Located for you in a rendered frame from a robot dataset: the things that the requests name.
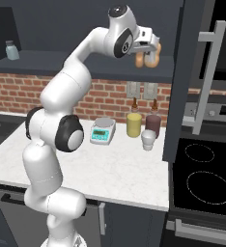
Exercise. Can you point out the dark sink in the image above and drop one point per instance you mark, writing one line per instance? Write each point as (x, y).
(2, 130)

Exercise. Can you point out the dark red condiment bottle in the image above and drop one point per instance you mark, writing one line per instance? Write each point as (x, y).
(153, 123)

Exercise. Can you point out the pale blue jar grey lid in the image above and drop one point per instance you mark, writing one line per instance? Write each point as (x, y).
(12, 51)

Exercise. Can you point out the white and teal kitchen scale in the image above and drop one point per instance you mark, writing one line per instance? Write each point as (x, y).
(102, 131)

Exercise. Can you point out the grey dishwasher front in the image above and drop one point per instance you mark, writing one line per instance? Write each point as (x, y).
(18, 225)

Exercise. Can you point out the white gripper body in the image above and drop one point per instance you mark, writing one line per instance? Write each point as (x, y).
(147, 45)

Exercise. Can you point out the dark open wall cabinet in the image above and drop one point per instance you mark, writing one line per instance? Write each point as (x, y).
(37, 25)

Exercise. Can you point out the grey wall socket plate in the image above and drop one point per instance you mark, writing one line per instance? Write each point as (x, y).
(150, 91)
(133, 90)

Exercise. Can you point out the dark cabinet door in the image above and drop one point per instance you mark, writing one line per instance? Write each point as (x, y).
(179, 80)

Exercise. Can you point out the dark base cupboard door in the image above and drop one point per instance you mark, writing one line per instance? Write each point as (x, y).
(134, 226)

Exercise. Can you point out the black hob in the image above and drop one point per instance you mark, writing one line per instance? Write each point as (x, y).
(205, 180)

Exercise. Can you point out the oven with grey control panel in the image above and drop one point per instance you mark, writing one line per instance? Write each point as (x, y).
(221, 111)

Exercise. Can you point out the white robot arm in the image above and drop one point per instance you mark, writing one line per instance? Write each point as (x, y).
(63, 96)

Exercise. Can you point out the yellow condiment bottle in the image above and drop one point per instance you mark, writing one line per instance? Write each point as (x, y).
(134, 123)

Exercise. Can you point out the white shaker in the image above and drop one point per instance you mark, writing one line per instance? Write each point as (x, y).
(148, 139)

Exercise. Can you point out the tan rounded object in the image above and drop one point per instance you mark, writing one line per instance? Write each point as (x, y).
(155, 57)

